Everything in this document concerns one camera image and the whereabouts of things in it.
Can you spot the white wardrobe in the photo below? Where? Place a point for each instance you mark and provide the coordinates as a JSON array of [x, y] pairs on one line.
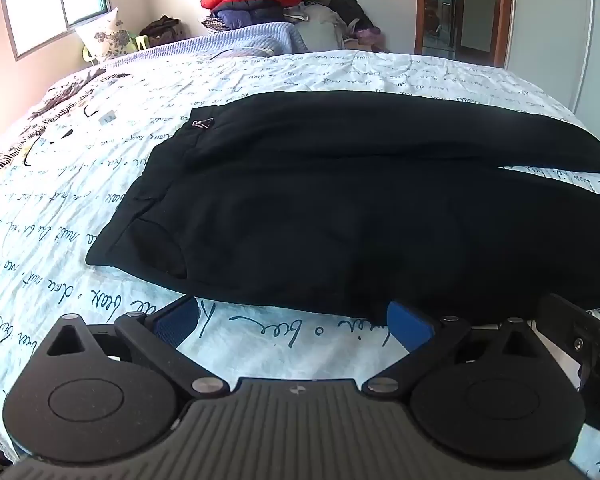
[[555, 25]]

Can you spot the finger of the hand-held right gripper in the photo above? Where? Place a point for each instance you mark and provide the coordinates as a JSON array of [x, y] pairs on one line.
[[575, 330]]

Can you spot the navy puffer jacket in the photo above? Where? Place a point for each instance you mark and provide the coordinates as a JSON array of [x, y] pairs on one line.
[[245, 12]]

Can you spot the wooden door frame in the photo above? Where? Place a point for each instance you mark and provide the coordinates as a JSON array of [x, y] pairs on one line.
[[500, 10]]

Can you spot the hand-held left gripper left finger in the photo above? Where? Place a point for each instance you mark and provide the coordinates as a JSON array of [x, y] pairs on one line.
[[179, 321]]

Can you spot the black pants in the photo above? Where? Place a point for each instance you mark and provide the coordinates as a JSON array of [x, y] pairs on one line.
[[305, 200]]

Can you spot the white printed quilt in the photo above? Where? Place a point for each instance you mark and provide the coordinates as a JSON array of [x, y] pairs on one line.
[[55, 210]]

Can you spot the purple cloth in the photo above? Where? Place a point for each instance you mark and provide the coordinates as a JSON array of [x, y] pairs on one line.
[[367, 39]]

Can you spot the brown bag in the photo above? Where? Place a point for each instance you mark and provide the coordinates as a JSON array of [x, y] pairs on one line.
[[162, 32]]

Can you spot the blue knitted blanket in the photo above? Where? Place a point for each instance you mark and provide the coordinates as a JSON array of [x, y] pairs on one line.
[[250, 40]]

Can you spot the grey bag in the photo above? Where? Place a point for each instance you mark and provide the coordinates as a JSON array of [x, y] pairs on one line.
[[320, 27]]

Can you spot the small quilt label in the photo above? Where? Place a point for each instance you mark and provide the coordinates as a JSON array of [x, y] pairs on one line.
[[108, 116]]

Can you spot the black backpack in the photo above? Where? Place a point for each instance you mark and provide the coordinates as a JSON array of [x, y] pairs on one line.
[[350, 10]]

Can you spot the floral white pillow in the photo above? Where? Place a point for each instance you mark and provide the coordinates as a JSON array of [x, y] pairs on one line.
[[107, 35]]

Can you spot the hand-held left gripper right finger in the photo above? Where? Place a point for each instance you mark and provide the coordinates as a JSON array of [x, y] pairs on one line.
[[409, 324]]

